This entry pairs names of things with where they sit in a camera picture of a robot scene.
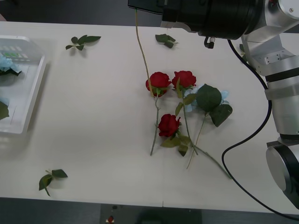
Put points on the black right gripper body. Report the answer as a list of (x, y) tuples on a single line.
[(175, 11)]

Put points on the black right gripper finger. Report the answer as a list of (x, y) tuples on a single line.
[(146, 4)]

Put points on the red rose with green stem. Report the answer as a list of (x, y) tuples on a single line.
[(185, 78), (160, 80)]

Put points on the silver and black right arm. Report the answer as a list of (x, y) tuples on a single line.
[(280, 77)]

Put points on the red rose with leafy stem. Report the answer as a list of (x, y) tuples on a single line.
[(168, 124)]

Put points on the shallow white box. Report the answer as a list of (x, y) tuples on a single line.
[(28, 93)]

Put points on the pale grey right wrist camera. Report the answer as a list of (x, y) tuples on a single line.
[(180, 26)]

